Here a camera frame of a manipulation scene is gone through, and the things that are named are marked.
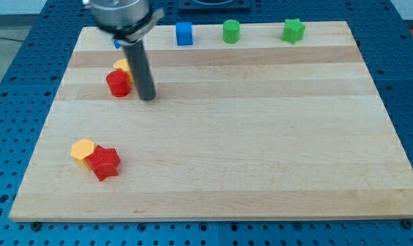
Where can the wooden board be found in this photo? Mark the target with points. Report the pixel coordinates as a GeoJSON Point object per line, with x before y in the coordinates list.
{"type": "Point", "coordinates": [257, 130]}

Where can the red star block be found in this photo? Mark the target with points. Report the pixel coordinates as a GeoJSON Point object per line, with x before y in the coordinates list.
{"type": "Point", "coordinates": [104, 162]}

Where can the blue cube block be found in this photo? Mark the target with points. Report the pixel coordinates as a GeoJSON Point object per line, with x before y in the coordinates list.
{"type": "Point", "coordinates": [184, 35]}

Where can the green star block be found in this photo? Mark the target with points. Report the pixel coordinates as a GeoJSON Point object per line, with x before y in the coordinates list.
{"type": "Point", "coordinates": [293, 30]}

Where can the yellow heart block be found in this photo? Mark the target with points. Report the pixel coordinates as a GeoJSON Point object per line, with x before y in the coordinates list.
{"type": "Point", "coordinates": [123, 65]}

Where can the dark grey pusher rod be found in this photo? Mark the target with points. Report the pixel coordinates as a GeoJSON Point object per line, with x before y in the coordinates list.
{"type": "Point", "coordinates": [140, 70]}

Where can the red cylinder block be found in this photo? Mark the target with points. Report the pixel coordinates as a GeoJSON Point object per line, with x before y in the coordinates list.
{"type": "Point", "coordinates": [118, 83]}

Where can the yellow hexagon block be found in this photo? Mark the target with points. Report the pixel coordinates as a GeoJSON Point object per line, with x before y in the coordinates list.
{"type": "Point", "coordinates": [80, 150]}

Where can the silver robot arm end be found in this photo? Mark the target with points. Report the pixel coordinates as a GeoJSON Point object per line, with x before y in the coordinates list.
{"type": "Point", "coordinates": [128, 21]}

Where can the green cylinder block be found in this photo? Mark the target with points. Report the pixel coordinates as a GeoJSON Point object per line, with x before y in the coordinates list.
{"type": "Point", "coordinates": [231, 31]}

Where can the small blue block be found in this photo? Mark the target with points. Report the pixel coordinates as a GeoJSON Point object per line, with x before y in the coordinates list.
{"type": "Point", "coordinates": [117, 44]}

